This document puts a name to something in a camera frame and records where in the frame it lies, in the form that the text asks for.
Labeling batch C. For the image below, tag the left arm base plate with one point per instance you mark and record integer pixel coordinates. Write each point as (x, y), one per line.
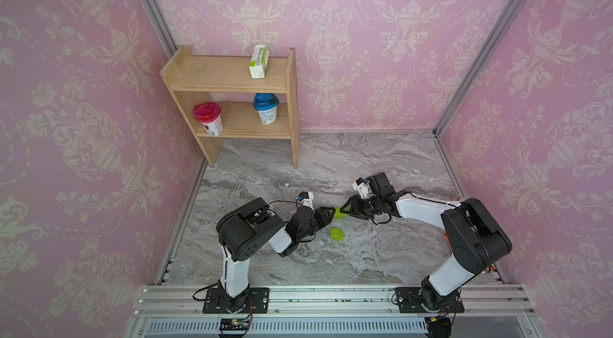
(252, 300)

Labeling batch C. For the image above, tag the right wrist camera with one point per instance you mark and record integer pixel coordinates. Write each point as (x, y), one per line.
(362, 186)

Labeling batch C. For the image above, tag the small circuit board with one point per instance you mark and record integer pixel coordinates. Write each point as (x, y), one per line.
(234, 325)

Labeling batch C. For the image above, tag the white green carton box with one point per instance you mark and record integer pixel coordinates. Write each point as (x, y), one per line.
(259, 62)

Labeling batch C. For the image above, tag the wooden shelf unit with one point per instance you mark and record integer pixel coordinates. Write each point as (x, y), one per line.
(192, 80)

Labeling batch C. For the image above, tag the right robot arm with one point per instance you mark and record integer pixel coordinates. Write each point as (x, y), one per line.
(476, 239)

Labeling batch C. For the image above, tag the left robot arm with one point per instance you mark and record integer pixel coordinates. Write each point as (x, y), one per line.
(244, 231)

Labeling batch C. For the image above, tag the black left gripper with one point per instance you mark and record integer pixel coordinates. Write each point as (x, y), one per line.
(322, 214)

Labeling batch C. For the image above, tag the blue lid cup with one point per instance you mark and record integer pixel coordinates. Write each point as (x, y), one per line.
(267, 107)

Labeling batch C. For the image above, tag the long green lego brick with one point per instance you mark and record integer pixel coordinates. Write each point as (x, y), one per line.
(339, 214)

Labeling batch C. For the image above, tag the pink lid cup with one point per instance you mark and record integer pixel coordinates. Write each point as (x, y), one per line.
(209, 116)

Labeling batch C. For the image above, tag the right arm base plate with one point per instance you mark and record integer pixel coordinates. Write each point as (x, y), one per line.
(426, 300)

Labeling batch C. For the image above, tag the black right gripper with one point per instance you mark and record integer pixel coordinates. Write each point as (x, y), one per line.
(350, 200)

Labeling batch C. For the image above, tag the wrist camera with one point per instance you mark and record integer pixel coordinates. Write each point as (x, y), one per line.
(305, 199)
(362, 186)

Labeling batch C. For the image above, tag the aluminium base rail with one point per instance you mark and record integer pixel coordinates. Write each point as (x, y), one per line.
(494, 310)

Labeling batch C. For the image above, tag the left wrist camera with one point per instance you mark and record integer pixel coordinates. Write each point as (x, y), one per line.
(305, 199)

